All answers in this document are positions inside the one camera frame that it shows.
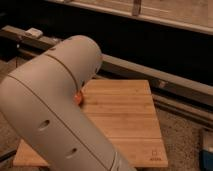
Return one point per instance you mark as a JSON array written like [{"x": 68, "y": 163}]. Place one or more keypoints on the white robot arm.
[{"x": 37, "y": 99}]

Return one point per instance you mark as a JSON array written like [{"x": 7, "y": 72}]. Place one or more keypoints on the wooden cutting board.
[{"x": 124, "y": 111}]

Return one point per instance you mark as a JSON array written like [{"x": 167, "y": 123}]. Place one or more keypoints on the blue white container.
[{"x": 206, "y": 153}]

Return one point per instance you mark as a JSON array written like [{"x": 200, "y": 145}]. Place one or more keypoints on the wooden ledge beam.
[{"x": 183, "y": 97}]

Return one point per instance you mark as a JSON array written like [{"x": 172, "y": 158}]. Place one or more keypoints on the orange ceramic bowl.
[{"x": 78, "y": 98}]

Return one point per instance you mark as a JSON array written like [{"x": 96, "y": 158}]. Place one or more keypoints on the small white box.
[{"x": 34, "y": 32}]

